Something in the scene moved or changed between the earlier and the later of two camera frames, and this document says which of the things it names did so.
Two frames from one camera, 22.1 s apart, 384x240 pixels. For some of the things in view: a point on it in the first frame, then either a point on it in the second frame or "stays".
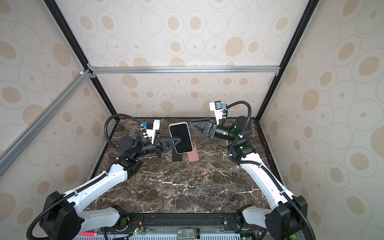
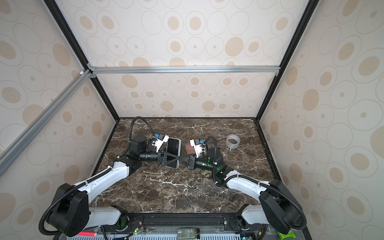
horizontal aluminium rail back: (184, 70) stays
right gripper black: (209, 130) -> (192, 162)
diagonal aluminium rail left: (13, 149) stays
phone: (181, 130) -> (173, 147)
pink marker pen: (86, 233) stays
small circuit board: (186, 233) stays
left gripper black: (161, 145) -> (161, 159)
